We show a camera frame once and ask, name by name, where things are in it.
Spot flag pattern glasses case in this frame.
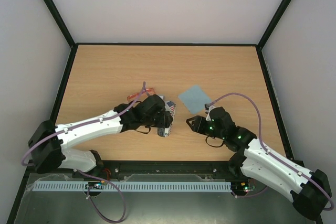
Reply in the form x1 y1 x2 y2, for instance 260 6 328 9
156 100 176 137

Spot light blue cleaning cloth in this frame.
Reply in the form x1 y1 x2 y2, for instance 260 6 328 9
178 85 211 114

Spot red sunglasses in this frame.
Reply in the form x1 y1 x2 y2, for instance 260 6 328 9
127 88 156 102

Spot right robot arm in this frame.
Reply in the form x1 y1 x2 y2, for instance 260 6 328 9
186 106 332 221

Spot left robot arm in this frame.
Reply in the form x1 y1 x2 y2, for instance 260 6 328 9
28 94 176 176

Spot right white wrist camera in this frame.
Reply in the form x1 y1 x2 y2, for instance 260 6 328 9
204 102 216 121

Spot light blue slotted cable duct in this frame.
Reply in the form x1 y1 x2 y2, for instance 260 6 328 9
32 181 232 193

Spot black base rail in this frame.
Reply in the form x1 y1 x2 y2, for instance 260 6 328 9
70 159 263 180

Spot black aluminium frame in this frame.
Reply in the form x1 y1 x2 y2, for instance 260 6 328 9
5 0 324 224

